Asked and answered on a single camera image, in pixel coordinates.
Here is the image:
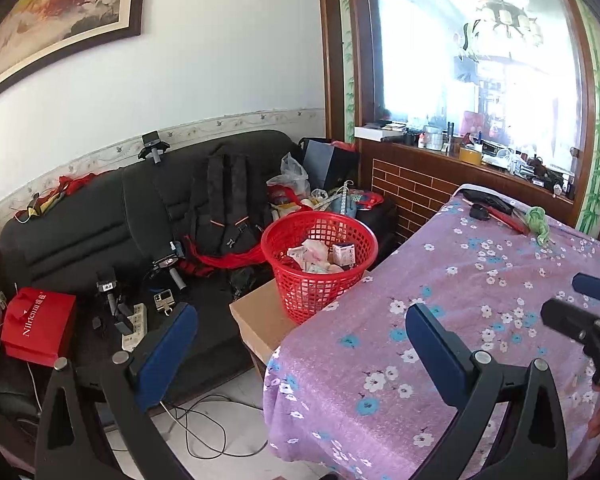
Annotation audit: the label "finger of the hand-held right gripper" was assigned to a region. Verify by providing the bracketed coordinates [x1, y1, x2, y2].
[572, 272, 600, 304]
[540, 299, 600, 343]

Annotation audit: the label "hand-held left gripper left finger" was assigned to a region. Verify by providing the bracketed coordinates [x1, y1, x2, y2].
[34, 301, 200, 480]

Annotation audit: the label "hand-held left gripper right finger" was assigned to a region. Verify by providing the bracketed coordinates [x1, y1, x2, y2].
[405, 302, 570, 480]

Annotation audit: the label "white printed carton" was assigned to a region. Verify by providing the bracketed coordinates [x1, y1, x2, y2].
[332, 242, 357, 266]

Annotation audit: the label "red plastic basket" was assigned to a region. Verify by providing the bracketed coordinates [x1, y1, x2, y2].
[260, 211, 379, 326]

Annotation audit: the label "white wrapper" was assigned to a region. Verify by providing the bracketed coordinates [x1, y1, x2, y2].
[287, 239, 331, 270]

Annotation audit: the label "white power strip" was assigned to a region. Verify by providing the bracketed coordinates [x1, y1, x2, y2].
[121, 302, 147, 352]

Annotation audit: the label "purple floral tablecloth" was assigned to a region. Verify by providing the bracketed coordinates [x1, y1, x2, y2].
[262, 183, 600, 480]

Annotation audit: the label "green cloth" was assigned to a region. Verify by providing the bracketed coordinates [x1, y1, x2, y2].
[524, 206, 551, 246]

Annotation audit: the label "large brown cardboard box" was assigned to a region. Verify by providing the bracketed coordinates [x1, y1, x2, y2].
[229, 270, 371, 366]

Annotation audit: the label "red paper shopping bag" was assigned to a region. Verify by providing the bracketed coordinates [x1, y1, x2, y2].
[0, 287, 77, 367]

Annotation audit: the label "black sofa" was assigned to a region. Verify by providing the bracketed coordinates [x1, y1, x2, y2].
[0, 130, 401, 411]

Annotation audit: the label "black backpack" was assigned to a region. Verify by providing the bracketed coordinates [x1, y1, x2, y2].
[187, 152, 273, 257]

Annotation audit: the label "wooden brick-pattern counter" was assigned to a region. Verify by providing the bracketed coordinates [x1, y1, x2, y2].
[355, 125, 578, 246]

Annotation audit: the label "clear plastic bag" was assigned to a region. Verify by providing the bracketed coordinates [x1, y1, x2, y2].
[266, 152, 312, 198]

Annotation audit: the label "dark blue box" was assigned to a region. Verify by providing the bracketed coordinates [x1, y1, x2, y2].
[302, 139, 360, 191]

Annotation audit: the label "white flat box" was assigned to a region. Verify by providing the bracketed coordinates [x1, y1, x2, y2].
[354, 122, 406, 142]

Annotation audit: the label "chandelier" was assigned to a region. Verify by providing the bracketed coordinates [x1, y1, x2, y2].
[462, 0, 546, 48]

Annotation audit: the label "wooden framed glass partition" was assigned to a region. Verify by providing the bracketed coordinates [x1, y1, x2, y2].
[317, 0, 600, 241]

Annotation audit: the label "framed landscape painting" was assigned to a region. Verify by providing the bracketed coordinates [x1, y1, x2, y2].
[0, 0, 151, 108]

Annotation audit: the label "white cable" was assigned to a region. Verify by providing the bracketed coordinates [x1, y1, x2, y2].
[160, 400, 181, 441]

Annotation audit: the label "black cable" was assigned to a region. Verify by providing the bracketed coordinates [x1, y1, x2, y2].
[172, 394, 269, 459]

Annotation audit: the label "black device with grey handle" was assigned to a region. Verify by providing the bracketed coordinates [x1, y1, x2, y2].
[95, 267, 135, 336]
[152, 242, 188, 291]

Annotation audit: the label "red straps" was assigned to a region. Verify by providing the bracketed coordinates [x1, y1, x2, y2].
[184, 239, 270, 277]

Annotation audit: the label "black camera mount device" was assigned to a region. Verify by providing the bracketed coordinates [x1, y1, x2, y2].
[139, 131, 171, 165]

